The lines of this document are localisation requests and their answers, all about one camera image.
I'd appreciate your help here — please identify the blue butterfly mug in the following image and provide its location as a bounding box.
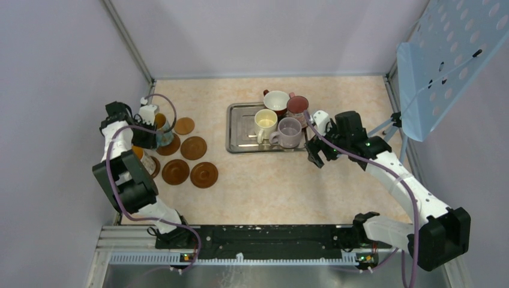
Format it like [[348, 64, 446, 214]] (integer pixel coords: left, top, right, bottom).
[[154, 113, 174, 148]]

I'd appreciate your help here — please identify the lilac ribbed mug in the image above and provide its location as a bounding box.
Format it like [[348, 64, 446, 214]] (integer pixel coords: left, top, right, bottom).
[[269, 117, 303, 148]]

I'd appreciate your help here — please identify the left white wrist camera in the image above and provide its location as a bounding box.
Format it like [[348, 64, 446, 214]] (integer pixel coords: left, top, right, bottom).
[[138, 98, 160, 125]]

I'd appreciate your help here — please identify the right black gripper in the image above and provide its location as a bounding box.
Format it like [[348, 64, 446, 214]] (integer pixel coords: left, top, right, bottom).
[[305, 119, 350, 167]]

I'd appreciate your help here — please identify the silver metal tray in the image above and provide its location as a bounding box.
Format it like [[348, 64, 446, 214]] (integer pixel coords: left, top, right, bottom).
[[225, 102, 308, 154]]

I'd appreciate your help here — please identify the pink ghost mug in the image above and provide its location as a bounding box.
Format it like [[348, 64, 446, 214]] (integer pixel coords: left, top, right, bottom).
[[287, 92, 309, 128]]

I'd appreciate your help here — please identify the red white-inside mug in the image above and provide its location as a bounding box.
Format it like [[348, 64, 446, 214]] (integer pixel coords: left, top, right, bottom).
[[263, 90, 290, 119]]

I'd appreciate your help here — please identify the white floral family mug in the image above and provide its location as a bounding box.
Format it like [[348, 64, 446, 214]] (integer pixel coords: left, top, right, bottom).
[[131, 146, 155, 176]]

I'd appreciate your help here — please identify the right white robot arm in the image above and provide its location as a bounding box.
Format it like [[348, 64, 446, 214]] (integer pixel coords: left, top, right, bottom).
[[304, 110, 471, 271]]

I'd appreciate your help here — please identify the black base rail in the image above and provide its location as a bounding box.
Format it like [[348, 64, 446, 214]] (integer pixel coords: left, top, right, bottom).
[[147, 224, 389, 262]]

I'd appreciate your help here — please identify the blue perforated stand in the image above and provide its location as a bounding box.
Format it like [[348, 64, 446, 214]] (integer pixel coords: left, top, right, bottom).
[[387, 0, 508, 161]]

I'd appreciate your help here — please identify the cream white mug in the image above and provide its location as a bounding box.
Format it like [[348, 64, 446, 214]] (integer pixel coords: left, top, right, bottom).
[[254, 109, 278, 144]]

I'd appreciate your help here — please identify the light brown coaster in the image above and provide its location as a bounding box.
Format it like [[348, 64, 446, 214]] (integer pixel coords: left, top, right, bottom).
[[173, 117, 195, 135]]

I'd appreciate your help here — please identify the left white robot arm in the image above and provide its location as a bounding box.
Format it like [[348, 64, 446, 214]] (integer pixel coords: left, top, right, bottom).
[[92, 97, 193, 248]]

